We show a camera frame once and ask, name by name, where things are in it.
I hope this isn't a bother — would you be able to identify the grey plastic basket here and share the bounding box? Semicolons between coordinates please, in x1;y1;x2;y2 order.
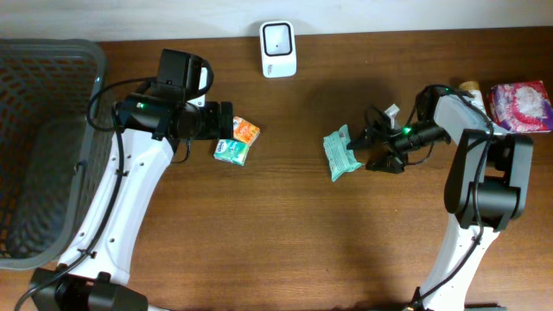
1;39;113;270

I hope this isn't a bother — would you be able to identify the red purple pad package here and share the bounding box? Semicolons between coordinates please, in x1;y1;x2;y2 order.
488;80;552;133

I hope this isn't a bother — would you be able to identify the teal toilet wipes pack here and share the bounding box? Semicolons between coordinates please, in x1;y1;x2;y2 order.
323;124;362;182

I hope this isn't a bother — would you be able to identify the teal Kleenex tissue pack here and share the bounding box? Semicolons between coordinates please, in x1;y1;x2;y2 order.
213;139;250;166

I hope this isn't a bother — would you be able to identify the white barcode scanner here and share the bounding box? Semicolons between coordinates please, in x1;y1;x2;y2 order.
259;21;297;79

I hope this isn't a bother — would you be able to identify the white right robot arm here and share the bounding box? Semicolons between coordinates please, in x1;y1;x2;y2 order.
347;84;533;310

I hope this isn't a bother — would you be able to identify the orange Kleenex tissue pack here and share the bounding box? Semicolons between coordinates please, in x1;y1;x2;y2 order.
232;116;260;145

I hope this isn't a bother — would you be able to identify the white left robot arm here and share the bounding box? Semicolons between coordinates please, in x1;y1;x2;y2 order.
15;49;233;310

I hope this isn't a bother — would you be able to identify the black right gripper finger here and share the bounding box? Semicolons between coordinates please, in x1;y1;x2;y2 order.
346;135;372;150
365;155;405;175

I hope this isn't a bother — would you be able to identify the white floral lotion tube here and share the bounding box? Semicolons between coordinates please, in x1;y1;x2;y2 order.
459;80;487;115

